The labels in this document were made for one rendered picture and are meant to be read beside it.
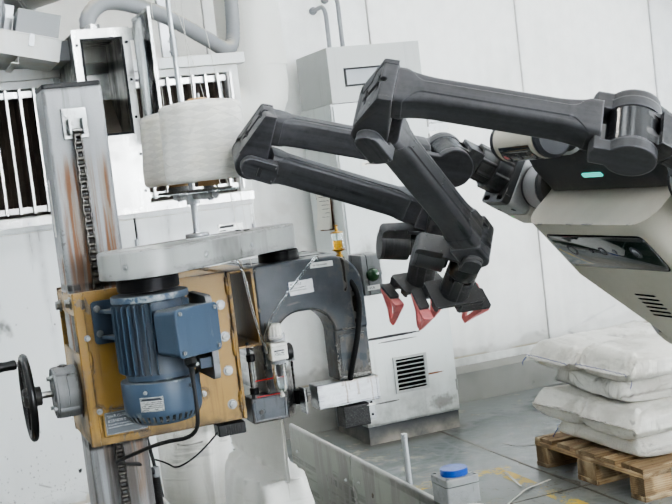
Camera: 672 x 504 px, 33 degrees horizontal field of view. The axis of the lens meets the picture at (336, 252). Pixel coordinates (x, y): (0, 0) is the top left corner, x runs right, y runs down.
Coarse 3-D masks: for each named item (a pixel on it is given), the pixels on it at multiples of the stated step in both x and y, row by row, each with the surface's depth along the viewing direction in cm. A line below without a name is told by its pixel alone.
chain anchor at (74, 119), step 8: (64, 112) 232; (72, 112) 233; (80, 112) 233; (64, 120) 232; (72, 120) 233; (80, 120) 233; (64, 128) 232; (72, 128) 233; (80, 128) 232; (64, 136) 232; (72, 136) 233; (88, 136) 234
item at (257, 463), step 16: (256, 432) 283; (272, 432) 270; (240, 448) 301; (256, 448) 285; (272, 448) 272; (240, 464) 288; (256, 464) 283; (272, 464) 274; (288, 464) 262; (240, 480) 281; (256, 480) 273; (272, 480) 269; (288, 480) 264; (304, 480) 272; (240, 496) 281; (256, 496) 272; (272, 496) 268; (288, 496) 270; (304, 496) 270
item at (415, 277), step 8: (408, 272) 232; (416, 272) 230; (424, 272) 230; (432, 272) 230; (392, 280) 234; (400, 280) 233; (408, 280) 233; (416, 280) 231; (424, 280) 231; (400, 288) 231; (408, 288) 231; (416, 288) 231
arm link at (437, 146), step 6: (444, 138) 222; (450, 138) 222; (432, 144) 222; (438, 144) 220; (444, 144) 219; (450, 144) 219; (456, 144) 219; (462, 144) 223; (468, 144) 221; (474, 144) 223; (432, 150) 221; (438, 150) 219; (468, 150) 220; (474, 150) 219; (480, 150) 221; (474, 156) 219; (480, 156) 220; (474, 162) 220; (480, 162) 220; (474, 168) 220
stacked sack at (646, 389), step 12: (564, 372) 534; (576, 372) 523; (576, 384) 523; (588, 384) 513; (600, 384) 500; (612, 384) 492; (624, 384) 489; (636, 384) 490; (648, 384) 491; (660, 384) 492; (612, 396) 491; (624, 396) 485; (636, 396) 488; (648, 396) 490; (660, 396) 492
